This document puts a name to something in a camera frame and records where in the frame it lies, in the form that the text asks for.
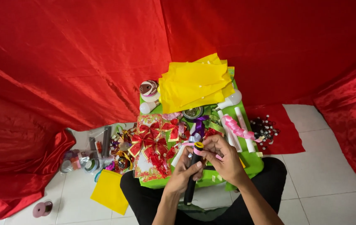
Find pink spool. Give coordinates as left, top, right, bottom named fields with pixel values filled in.
left=32, top=201, right=54, bottom=219

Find clear bag of ribbon rolls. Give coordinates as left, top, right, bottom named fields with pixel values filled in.
left=59, top=125, right=116, bottom=174

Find black tube with yellow cap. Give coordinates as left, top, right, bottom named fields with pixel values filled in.
left=183, top=142, right=204, bottom=206

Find red satin backdrop cloth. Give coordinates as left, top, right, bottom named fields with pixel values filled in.
left=0, top=0, right=356, bottom=220

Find yellow felt sheet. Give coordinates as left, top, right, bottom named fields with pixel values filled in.
left=90, top=169, right=129, bottom=216

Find red floral envelope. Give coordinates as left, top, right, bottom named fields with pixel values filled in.
left=136, top=113, right=163, bottom=135
left=134, top=152, right=172, bottom=183

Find white paper tube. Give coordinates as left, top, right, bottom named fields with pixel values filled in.
left=234, top=106, right=256, bottom=153
left=217, top=109, right=243, bottom=153
left=171, top=143, right=188, bottom=168

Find red shiny ribbon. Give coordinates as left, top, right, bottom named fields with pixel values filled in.
left=204, top=128, right=224, bottom=140

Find curled pink ribbon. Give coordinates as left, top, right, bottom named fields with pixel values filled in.
left=221, top=115, right=265, bottom=143

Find green table cloth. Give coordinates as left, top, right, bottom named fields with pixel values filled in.
left=139, top=80, right=265, bottom=191

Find thin pink ribbon strip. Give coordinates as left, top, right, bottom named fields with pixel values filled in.
left=193, top=145, right=223, bottom=160

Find small white light bulb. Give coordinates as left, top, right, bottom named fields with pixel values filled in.
left=139, top=100, right=161, bottom=115

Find person's left hand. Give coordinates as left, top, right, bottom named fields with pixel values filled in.
left=165, top=146, right=204, bottom=196

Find green ribbon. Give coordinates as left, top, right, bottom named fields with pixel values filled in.
left=204, top=106, right=226, bottom=135

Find clear tape roll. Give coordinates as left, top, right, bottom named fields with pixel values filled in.
left=182, top=106, right=204, bottom=121

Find stack of yellow paper sheets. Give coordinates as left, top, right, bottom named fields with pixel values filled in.
left=158, top=53, right=236, bottom=114

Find purple ribbon bow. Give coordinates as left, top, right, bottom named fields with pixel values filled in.
left=192, top=115, right=210, bottom=139

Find red bow with gold edge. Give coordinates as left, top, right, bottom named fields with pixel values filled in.
left=160, top=118, right=188, bottom=142
left=127, top=132, right=155, bottom=158
left=142, top=137, right=169, bottom=160
left=139, top=121, right=161, bottom=140

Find large white light bulb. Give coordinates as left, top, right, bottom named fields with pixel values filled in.
left=214, top=89, right=243, bottom=112

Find person's black trousers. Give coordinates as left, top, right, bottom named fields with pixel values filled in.
left=120, top=157, right=288, bottom=225

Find brown and white ribbon spool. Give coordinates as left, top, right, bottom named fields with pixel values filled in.
left=139, top=80, right=161, bottom=103

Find person's right hand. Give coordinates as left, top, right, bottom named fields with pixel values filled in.
left=200, top=134, right=248, bottom=187

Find heap of black white beads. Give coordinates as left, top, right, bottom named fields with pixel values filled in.
left=249, top=115, right=280, bottom=146

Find silver ribbon bow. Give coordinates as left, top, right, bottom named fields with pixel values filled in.
left=187, top=132, right=202, bottom=144

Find heap of colourful ribbons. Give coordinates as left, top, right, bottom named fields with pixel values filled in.
left=109, top=124, right=137, bottom=175

